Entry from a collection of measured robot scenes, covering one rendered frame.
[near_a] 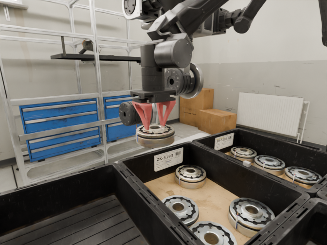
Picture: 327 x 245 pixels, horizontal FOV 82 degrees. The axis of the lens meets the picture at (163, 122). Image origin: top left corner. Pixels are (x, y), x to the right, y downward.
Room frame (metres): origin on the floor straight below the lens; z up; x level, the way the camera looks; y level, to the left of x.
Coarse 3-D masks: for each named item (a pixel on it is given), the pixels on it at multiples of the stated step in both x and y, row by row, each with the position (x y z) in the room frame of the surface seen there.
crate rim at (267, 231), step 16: (176, 144) 0.64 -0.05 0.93; (192, 144) 0.65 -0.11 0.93; (128, 160) 0.52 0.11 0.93; (304, 192) 0.36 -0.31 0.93; (160, 208) 0.31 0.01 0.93; (288, 208) 0.31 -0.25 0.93; (176, 224) 0.27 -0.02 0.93; (272, 224) 0.27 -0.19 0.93; (192, 240) 0.24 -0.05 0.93; (256, 240) 0.24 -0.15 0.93
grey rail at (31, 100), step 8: (56, 96) 1.90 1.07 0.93; (64, 96) 1.91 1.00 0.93; (72, 96) 1.96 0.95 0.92; (80, 96) 2.02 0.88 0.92; (88, 96) 2.07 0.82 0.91; (96, 96) 2.13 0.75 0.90; (104, 96) 2.19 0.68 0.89; (8, 104) 1.61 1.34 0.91; (16, 104) 1.65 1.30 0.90; (24, 104) 1.69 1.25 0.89
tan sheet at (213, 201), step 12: (156, 180) 0.57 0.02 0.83; (168, 180) 0.57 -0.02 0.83; (156, 192) 0.50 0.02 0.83; (168, 192) 0.50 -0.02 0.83; (180, 192) 0.50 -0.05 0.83; (192, 192) 0.50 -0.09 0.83; (204, 192) 0.50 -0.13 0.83; (216, 192) 0.50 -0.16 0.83; (228, 192) 0.50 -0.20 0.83; (204, 204) 0.45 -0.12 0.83; (216, 204) 0.45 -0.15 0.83; (228, 204) 0.45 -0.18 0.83; (204, 216) 0.40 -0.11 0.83; (216, 216) 0.40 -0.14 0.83; (228, 228) 0.36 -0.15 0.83; (240, 240) 0.33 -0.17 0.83
